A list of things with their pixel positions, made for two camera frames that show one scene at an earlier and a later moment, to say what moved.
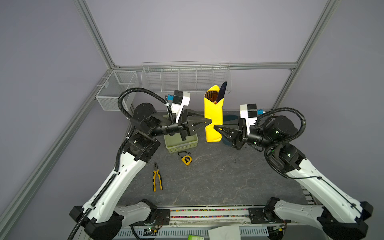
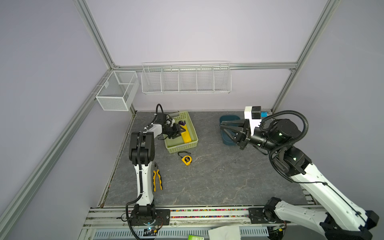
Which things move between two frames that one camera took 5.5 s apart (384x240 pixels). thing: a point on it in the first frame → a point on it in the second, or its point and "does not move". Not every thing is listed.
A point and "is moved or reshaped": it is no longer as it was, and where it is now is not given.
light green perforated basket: x=174 y=143 does not move
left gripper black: x=187 y=118 → x=177 y=131
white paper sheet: x=227 y=232 does not move
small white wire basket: x=118 y=81 does not move
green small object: x=192 y=237 does not move
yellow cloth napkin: x=214 y=112 is moved or reshaped
